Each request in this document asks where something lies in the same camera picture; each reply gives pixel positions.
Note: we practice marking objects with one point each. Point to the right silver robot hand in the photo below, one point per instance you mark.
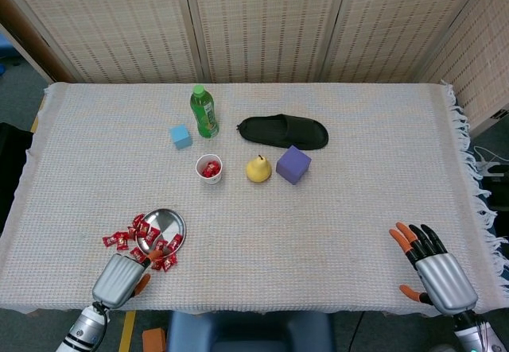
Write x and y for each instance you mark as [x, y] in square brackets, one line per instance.
[447, 284]

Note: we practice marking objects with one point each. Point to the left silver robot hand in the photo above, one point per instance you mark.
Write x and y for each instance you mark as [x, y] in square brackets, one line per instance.
[117, 282]

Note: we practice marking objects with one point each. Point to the red candy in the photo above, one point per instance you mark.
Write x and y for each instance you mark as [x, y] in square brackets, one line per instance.
[205, 171]
[143, 229]
[175, 242]
[170, 262]
[152, 235]
[214, 165]
[138, 254]
[110, 240]
[161, 245]
[133, 232]
[158, 264]
[138, 220]
[122, 240]

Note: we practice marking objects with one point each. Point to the round metal plate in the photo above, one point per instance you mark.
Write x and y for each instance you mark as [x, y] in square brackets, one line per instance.
[167, 223]

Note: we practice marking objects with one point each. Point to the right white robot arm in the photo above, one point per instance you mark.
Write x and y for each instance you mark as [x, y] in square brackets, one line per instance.
[475, 334]

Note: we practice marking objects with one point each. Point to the white paper cup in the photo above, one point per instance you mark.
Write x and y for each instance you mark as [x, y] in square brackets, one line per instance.
[210, 180]

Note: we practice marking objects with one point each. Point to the orange block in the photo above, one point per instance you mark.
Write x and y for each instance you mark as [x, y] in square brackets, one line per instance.
[154, 340]

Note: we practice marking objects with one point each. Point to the black floor object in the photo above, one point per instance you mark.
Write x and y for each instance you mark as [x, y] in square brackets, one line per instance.
[499, 193]

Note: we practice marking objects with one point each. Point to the woven fringed tablecloth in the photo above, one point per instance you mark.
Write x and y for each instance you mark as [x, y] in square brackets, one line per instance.
[318, 229]

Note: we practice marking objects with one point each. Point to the black box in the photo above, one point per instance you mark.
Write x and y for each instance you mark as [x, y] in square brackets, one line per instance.
[12, 169]

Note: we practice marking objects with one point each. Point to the light blue foam cube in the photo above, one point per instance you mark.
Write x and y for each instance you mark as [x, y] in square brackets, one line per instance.
[181, 137]

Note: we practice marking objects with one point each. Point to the yellow pear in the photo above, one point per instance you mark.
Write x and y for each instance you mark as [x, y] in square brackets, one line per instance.
[258, 171]

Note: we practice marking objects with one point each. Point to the green drink bottle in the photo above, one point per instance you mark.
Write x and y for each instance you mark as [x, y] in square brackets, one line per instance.
[204, 117]

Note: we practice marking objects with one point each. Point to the purple foam cube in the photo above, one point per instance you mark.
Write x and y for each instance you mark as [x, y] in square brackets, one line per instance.
[294, 165]

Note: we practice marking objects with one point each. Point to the black slipper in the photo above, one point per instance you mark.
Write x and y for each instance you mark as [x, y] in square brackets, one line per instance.
[278, 129]

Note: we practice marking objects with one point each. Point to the woven folding screen panel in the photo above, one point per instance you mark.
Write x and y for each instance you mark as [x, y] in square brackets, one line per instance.
[119, 22]
[270, 22]
[477, 50]
[397, 22]

